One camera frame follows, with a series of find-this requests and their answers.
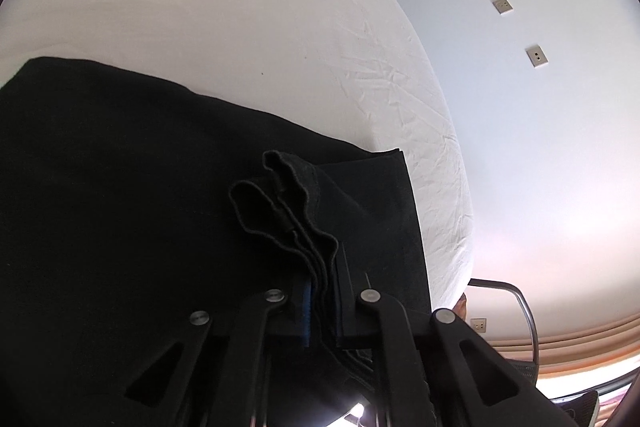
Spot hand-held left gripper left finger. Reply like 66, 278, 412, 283
100, 277, 316, 427

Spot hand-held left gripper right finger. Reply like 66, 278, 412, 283
336, 243, 572, 427

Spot black pants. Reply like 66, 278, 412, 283
0, 57, 434, 427

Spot bed with white sheet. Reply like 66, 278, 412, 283
0, 0, 476, 313

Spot metal chair frame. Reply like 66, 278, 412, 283
469, 278, 540, 370

